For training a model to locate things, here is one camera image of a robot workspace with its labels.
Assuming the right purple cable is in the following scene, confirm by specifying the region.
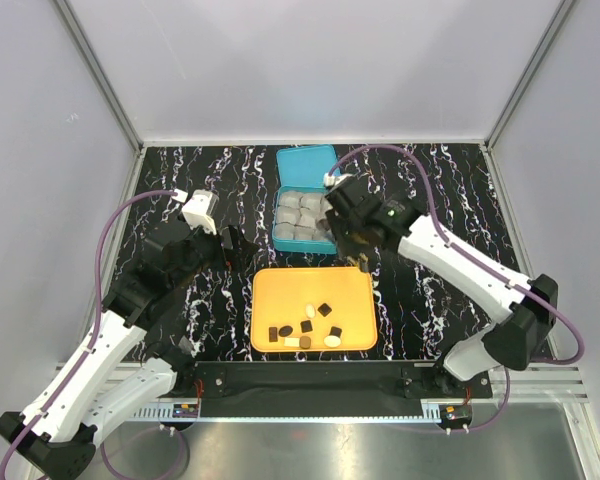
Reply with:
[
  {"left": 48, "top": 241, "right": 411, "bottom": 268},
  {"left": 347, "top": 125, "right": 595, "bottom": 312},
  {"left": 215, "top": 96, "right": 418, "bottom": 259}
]
[{"left": 327, "top": 144, "right": 585, "bottom": 434}]

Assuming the dark oval chocolate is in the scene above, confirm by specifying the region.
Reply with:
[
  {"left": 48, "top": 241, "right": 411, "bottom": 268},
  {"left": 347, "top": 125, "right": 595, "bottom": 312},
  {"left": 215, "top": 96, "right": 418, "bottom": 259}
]
[{"left": 278, "top": 325, "right": 293, "bottom": 337}]

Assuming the white slotted cable duct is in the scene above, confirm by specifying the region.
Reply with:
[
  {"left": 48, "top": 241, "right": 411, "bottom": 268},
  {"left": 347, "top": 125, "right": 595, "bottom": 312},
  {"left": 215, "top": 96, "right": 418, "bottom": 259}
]
[{"left": 127, "top": 403, "right": 174, "bottom": 422}]

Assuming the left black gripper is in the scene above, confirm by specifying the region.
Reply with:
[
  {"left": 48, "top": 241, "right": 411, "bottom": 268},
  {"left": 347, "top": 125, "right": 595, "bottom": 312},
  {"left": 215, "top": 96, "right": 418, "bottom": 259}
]
[{"left": 170, "top": 218, "right": 258, "bottom": 289}]

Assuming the brown round chocolate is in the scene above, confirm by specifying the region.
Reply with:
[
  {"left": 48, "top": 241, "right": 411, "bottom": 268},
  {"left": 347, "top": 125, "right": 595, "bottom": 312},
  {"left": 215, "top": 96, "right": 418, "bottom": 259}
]
[{"left": 299, "top": 336, "right": 311, "bottom": 349}]

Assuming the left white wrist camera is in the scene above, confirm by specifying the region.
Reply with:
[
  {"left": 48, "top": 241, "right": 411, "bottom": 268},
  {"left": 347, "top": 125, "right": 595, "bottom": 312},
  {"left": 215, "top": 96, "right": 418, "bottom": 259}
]
[{"left": 181, "top": 190, "right": 219, "bottom": 235}]

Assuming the white oval chocolate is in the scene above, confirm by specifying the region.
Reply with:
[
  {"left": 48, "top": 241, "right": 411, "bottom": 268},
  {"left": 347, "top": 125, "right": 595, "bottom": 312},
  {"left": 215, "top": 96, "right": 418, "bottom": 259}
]
[{"left": 305, "top": 304, "right": 316, "bottom": 318}]

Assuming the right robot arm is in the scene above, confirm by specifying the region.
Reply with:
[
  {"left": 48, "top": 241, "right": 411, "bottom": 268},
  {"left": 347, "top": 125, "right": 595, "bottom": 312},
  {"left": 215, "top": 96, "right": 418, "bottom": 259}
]
[{"left": 321, "top": 174, "right": 558, "bottom": 397}]

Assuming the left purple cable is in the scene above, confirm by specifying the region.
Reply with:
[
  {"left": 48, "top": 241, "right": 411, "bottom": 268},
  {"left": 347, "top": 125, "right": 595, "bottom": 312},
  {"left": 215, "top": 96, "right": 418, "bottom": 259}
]
[{"left": 0, "top": 188, "right": 189, "bottom": 479}]

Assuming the orange plastic tray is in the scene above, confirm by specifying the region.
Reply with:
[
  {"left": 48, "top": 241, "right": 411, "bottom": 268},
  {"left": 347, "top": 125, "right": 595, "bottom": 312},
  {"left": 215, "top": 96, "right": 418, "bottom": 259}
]
[{"left": 250, "top": 267, "right": 378, "bottom": 353}]

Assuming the dark square chocolate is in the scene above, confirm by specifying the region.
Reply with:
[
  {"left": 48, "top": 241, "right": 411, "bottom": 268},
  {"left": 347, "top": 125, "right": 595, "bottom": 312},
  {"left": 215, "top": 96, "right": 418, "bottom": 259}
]
[
  {"left": 300, "top": 320, "right": 313, "bottom": 333},
  {"left": 317, "top": 303, "right": 332, "bottom": 316}
]

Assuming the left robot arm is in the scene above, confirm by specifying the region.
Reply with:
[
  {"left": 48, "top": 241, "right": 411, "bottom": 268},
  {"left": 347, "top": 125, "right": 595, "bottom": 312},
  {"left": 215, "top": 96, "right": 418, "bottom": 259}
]
[{"left": 0, "top": 222, "right": 258, "bottom": 479}]

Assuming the white round chocolate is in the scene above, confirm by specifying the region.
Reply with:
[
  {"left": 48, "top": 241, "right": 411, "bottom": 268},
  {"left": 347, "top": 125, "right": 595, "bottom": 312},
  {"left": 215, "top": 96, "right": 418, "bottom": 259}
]
[{"left": 324, "top": 335, "right": 341, "bottom": 348}]

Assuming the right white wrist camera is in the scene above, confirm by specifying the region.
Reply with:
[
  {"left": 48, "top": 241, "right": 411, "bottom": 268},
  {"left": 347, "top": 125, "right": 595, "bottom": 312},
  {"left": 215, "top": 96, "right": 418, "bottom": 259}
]
[{"left": 323, "top": 172, "right": 351, "bottom": 190}]

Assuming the purple cable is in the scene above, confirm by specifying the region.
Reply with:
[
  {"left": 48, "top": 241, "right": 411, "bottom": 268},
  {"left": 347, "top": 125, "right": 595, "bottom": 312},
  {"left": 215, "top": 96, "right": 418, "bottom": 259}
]
[
  {"left": 0, "top": 188, "right": 189, "bottom": 479},
  {"left": 327, "top": 144, "right": 585, "bottom": 434}
]

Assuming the teal tin box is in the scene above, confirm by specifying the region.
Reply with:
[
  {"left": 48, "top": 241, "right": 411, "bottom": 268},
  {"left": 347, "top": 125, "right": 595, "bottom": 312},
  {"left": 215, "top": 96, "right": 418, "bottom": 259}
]
[{"left": 272, "top": 145, "right": 337, "bottom": 255}]

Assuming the white rectangular chocolate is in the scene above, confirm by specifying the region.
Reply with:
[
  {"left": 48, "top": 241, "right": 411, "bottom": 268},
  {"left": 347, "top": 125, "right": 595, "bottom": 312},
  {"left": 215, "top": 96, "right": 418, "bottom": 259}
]
[{"left": 283, "top": 337, "right": 300, "bottom": 348}]

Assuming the dark rectangular chocolate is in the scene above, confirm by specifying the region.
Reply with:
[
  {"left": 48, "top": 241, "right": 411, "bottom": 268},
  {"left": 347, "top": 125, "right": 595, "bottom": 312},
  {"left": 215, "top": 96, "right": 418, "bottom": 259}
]
[{"left": 268, "top": 327, "right": 278, "bottom": 342}]

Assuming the right small circuit board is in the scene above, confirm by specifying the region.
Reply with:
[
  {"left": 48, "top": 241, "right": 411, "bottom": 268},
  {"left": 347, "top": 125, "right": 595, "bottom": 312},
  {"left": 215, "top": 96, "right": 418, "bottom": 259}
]
[{"left": 442, "top": 405, "right": 472, "bottom": 421}]

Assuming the small circuit board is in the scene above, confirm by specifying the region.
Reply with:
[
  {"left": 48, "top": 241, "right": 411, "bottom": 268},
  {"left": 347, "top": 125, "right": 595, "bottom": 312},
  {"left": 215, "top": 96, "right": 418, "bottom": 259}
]
[
  {"left": 173, "top": 403, "right": 199, "bottom": 418},
  {"left": 442, "top": 405, "right": 472, "bottom": 421}
]

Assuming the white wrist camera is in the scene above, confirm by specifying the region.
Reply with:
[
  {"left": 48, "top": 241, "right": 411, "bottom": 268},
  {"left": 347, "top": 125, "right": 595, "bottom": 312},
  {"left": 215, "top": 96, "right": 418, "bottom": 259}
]
[
  {"left": 323, "top": 172, "right": 351, "bottom": 190},
  {"left": 181, "top": 190, "right": 219, "bottom": 235}
]

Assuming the left small circuit board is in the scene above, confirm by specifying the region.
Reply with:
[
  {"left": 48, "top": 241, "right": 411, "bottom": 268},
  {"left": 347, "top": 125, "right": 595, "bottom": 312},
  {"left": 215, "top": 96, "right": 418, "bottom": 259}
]
[{"left": 173, "top": 403, "right": 199, "bottom": 418}]

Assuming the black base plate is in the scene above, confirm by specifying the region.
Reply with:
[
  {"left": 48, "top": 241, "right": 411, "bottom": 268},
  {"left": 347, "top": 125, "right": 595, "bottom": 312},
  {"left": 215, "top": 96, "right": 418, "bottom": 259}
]
[{"left": 195, "top": 360, "right": 494, "bottom": 419}]

